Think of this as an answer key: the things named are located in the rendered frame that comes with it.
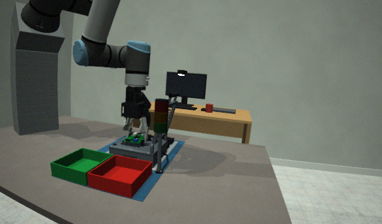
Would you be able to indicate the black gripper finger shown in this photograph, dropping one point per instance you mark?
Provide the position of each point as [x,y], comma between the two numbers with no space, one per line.
[145,124]
[128,126]

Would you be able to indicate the green circuit board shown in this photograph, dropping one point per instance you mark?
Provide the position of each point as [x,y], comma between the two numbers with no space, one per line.
[134,138]

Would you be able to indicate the red open-top bin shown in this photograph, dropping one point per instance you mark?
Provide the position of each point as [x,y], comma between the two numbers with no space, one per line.
[132,173]

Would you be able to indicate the green bin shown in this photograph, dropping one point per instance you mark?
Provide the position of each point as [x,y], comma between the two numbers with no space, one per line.
[82,161]

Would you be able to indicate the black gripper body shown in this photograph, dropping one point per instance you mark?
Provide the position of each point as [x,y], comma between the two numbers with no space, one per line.
[136,107]

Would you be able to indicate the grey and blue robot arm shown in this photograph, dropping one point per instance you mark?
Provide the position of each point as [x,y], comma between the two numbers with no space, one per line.
[92,50]

